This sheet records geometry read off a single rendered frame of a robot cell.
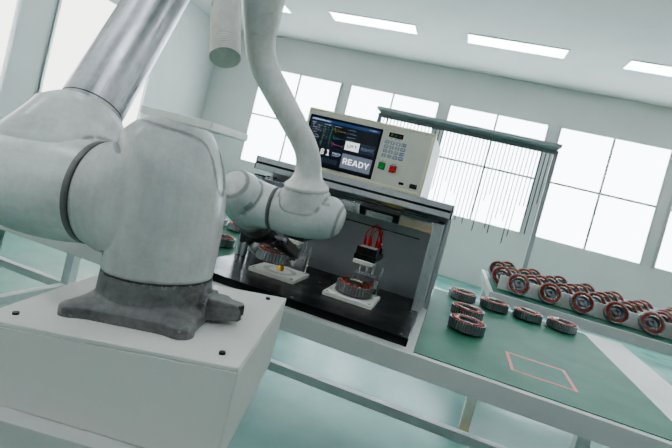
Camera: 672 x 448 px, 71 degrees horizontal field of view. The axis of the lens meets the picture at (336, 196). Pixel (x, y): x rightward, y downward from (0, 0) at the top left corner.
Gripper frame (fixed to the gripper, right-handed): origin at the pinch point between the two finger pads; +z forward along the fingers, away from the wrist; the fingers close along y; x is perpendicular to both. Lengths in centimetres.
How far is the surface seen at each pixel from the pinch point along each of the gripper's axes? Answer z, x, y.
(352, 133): -1.9, 47.1, 8.4
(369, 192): 4.1, 30.4, 19.5
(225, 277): -8.4, -13.0, -7.2
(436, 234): 6.9, 23.6, 43.2
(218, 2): 30, 131, -98
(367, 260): 9.1, 9.8, 25.3
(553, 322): 62, 27, 93
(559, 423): -9, -20, 80
